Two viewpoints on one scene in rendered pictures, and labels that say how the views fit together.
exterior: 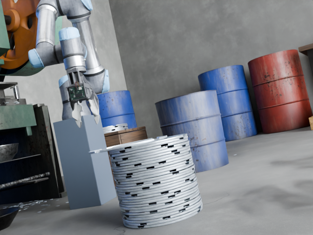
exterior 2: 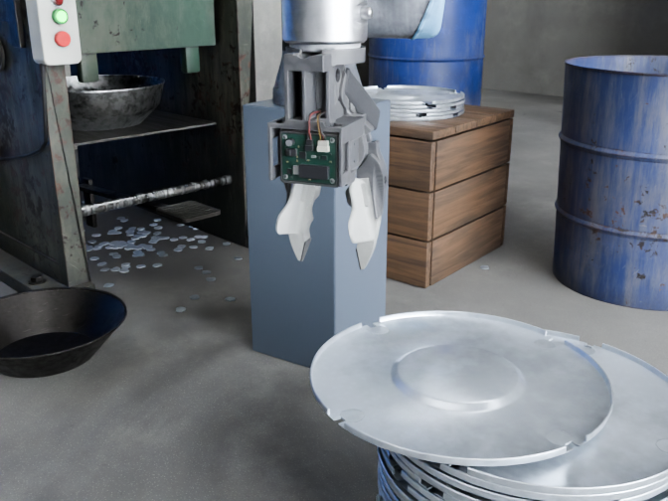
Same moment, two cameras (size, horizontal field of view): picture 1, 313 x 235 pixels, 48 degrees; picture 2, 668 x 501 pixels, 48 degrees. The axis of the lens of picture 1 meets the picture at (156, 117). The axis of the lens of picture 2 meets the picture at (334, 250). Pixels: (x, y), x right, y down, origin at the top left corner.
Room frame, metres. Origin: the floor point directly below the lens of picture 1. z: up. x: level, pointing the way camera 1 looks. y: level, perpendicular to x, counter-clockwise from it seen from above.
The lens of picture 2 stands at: (0.63, 0.08, 0.63)
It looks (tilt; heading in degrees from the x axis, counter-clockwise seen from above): 20 degrees down; 14
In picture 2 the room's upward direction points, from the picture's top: straight up
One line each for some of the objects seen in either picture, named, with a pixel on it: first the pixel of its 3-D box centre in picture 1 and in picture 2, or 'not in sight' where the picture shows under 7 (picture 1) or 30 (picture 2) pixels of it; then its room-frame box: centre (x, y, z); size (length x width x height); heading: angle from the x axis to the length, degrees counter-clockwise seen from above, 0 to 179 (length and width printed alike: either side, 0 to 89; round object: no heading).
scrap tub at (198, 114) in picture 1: (193, 132); (652, 175); (2.34, -0.22, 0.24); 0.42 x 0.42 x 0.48
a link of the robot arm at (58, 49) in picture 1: (71, 51); not in sight; (1.39, 0.28, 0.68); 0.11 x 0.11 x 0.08; 2
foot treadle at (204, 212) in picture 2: (12, 188); (133, 200); (2.22, 0.98, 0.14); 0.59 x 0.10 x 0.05; 59
